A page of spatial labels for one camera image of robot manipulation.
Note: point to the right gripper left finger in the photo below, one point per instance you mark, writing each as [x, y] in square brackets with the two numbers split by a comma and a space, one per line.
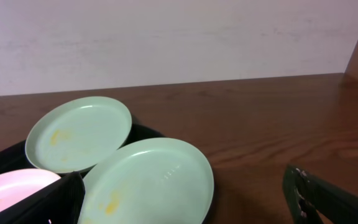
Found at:
[59, 202]

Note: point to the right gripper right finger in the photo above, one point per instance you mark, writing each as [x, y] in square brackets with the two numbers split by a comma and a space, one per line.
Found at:
[308, 197]

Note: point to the pink white plate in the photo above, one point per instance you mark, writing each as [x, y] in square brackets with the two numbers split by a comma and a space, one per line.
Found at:
[19, 184]

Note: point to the green plate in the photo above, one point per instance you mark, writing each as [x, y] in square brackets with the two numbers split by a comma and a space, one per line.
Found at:
[77, 135]
[155, 181]

